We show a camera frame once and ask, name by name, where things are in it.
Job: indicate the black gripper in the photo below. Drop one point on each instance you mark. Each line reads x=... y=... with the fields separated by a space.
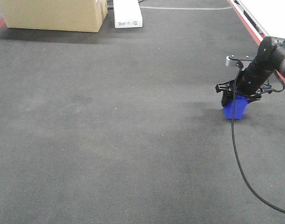
x=248 y=83

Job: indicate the blue plastic block part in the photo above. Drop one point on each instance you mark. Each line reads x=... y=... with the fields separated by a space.
x=236 y=108

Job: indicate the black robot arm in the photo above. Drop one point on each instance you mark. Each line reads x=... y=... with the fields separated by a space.
x=250 y=82

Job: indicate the white long carton box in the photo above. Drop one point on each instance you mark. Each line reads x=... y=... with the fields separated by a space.
x=127 y=14

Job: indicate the brown cardboard box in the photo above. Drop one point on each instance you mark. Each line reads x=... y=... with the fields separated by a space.
x=62 y=15

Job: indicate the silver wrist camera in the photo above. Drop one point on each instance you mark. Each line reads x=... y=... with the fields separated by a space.
x=235 y=62

